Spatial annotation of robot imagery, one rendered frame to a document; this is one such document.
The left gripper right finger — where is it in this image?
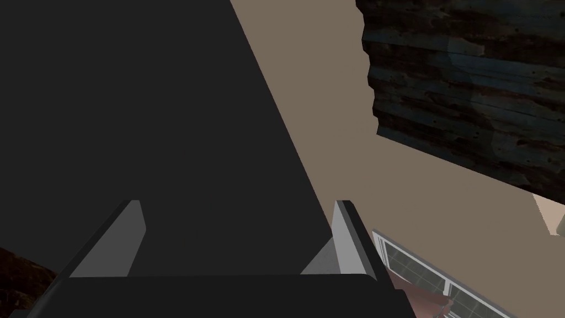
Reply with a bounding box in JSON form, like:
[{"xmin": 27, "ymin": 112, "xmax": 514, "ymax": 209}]
[{"xmin": 300, "ymin": 199, "xmax": 380, "ymax": 282}]

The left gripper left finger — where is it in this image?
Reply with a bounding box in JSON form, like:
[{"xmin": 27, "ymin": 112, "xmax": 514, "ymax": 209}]
[{"xmin": 66, "ymin": 199, "xmax": 147, "ymax": 278}]

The white framed window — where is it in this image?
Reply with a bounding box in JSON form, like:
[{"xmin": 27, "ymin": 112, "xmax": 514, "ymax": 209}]
[{"xmin": 372, "ymin": 229, "xmax": 526, "ymax": 318}]

